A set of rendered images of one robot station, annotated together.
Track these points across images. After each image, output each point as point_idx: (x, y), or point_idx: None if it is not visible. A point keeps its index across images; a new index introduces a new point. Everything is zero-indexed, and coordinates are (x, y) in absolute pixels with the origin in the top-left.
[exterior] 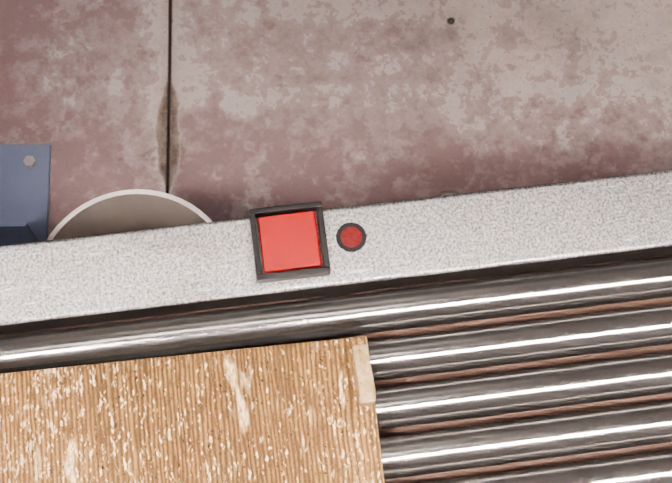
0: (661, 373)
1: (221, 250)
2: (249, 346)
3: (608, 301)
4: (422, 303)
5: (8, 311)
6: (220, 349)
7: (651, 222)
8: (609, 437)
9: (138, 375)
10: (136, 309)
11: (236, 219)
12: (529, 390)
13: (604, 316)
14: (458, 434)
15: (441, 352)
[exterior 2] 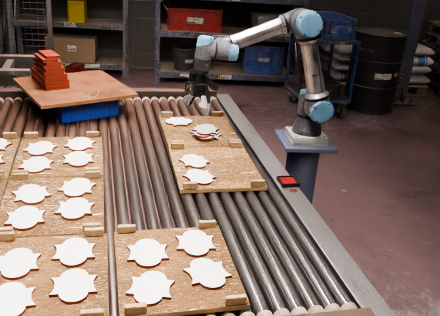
0: (272, 231)
1: (282, 175)
2: None
3: (291, 228)
4: (279, 197)
5: (259, 154)
6: None
7: (318, 233)
8: (251, 223)
9: (249, 162)
10: (264, 167)
11: None
12: (261, 211)
13: (286, 224)
14: (246, 202)
15: (267, 199)
